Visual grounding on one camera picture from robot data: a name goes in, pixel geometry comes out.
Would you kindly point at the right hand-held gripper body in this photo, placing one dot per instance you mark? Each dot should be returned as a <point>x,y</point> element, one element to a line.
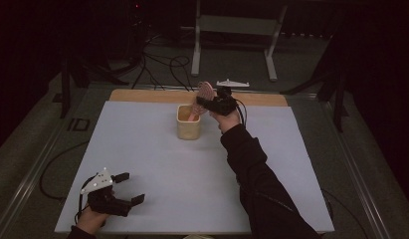
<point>225,104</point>

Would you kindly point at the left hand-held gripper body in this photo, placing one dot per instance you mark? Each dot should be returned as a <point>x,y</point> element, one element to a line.
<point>104,195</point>

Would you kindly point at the pink hairbrush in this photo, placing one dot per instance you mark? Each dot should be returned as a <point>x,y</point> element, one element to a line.
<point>205,93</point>

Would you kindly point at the beige square cup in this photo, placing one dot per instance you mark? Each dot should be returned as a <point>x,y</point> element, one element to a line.
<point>188,127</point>

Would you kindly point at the person's right hand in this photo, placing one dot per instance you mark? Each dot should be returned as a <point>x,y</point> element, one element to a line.
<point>228,122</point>

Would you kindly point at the person's left hand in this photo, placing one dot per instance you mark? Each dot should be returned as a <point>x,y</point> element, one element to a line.
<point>92,220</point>

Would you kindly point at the white table mat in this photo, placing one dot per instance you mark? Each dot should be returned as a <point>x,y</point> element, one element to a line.
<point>178,166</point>

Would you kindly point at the white metal stand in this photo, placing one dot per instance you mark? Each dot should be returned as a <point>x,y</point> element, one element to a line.
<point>238,25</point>

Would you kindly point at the black stand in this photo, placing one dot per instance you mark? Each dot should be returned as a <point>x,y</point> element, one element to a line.
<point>338,93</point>
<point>66,86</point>

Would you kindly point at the black floor bracket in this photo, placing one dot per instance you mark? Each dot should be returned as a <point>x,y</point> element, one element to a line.
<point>78,124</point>

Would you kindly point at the metal floor rail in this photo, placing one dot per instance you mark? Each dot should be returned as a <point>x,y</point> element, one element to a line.
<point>29,179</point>
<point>354,172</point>

